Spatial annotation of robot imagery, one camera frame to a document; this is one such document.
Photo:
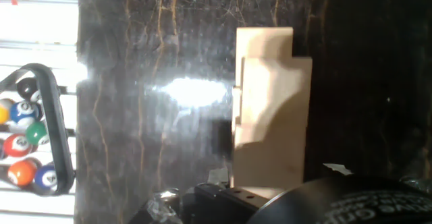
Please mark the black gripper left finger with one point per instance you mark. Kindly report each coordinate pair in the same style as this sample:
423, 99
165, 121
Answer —
222, 203

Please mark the black billiard ball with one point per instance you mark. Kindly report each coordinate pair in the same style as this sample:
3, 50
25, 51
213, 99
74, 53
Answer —
27, 87

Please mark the yellow billiard ball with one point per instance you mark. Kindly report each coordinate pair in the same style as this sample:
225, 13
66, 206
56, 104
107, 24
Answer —
2, 114

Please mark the red billiard ball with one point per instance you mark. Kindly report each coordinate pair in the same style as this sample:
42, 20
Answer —
17, 145

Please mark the black triangle ball tray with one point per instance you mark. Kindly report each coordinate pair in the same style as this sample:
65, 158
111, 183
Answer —
55, 133

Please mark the orange billiard ball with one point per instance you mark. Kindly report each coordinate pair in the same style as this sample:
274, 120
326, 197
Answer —
22, 172

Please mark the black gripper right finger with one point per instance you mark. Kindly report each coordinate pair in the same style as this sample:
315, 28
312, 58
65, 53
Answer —
337, 169

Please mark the dark marble pattern mat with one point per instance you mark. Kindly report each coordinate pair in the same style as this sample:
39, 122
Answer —
135, 48

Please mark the green billiard ball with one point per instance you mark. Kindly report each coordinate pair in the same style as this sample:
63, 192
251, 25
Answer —
36, 133

